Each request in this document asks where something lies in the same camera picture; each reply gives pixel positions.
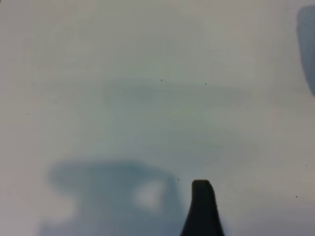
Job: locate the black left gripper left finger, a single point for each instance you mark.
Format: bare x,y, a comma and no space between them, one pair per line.
200,211

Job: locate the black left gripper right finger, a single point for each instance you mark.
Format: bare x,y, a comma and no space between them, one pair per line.
217,221

